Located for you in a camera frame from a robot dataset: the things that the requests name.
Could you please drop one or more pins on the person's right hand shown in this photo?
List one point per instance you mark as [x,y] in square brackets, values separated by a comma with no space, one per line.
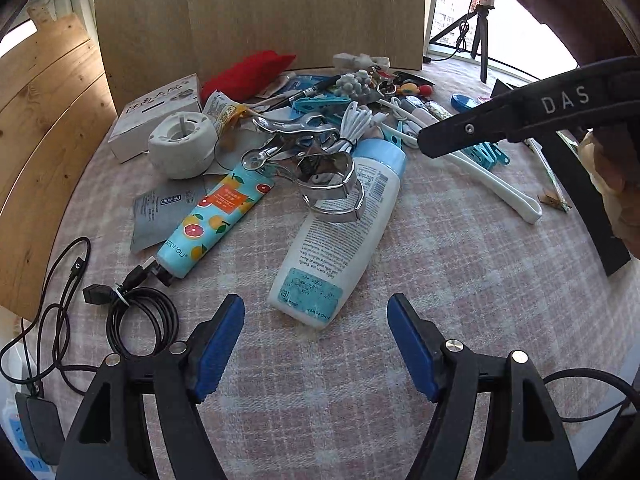
[622,175]

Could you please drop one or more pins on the light wooden board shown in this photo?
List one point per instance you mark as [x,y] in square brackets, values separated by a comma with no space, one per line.
[250,10]

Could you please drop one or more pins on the yellow print snack sachet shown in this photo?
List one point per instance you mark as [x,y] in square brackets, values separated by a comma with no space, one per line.
[222,110]

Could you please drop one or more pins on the pine wood panel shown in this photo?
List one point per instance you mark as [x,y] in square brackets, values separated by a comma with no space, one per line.
[45,135]

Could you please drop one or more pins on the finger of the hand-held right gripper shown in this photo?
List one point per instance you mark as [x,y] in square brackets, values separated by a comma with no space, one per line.
[465,132]

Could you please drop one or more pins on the blue clothes peg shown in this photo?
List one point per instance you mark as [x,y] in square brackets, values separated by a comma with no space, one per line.
[395,135]
[320,105]
[485,155]

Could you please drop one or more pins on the blue round tape measure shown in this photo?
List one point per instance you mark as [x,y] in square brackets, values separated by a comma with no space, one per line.
[467,101]

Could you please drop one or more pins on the blue foil packet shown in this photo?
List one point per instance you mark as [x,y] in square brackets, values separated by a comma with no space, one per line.
[310,81]

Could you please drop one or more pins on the fruit print cream tube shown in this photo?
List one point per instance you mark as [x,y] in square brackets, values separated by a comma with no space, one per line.
[215,215]

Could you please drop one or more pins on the black pen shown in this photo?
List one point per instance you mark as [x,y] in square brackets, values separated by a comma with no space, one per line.
[300,94]

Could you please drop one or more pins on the black tripod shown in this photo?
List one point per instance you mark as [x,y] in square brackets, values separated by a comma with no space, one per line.
[484,60]

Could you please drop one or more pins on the person's right forearm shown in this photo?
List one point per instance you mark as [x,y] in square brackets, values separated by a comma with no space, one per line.
[575,0]

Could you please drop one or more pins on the red cloth pouch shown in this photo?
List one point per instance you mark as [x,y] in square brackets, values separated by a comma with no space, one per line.
[250,72]

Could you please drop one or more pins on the wooden clothespin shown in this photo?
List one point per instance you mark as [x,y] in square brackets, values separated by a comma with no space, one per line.
[552,201]

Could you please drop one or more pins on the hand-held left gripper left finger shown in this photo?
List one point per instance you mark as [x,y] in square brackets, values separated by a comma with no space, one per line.
[220,350]

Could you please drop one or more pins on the pink checked cloth desktop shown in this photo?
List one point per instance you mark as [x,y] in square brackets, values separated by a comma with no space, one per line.
[310,385]

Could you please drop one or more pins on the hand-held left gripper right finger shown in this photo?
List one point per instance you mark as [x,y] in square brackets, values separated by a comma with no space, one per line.
[412,350]

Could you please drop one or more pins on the black power adapter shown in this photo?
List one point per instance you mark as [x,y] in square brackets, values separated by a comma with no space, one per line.
[40,425]

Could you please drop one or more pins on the white round plastic holder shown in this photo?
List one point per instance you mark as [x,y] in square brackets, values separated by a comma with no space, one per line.
[180,150]

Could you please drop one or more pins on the white plastic tongs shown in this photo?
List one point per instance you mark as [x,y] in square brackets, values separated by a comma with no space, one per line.
[500,187]

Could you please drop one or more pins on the white lotion bottle blue cap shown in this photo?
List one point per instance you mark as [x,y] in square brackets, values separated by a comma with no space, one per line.
[340,250]

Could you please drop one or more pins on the silver metal clamp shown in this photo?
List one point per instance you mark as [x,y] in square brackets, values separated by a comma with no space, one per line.
[280,127]
[325,165]

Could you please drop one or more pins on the glitter tube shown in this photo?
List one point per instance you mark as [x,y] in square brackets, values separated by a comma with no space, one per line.
[439,111]

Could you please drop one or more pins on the apartment buildings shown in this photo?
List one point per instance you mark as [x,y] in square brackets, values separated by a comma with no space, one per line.
[445,10]

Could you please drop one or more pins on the grey foil sachet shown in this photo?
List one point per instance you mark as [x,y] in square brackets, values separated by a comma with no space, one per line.
[160,215]

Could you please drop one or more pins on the white power strip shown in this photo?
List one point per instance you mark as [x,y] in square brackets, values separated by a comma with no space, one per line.
[17,440]

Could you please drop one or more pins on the white printed carton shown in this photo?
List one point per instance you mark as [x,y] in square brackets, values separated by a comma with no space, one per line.
[150,105]

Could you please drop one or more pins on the white crumpled plastic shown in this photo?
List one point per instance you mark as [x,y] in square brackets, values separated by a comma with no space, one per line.
[350,60]

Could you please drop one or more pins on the white lip balm stick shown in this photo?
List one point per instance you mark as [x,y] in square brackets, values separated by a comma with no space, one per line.
[417,112]

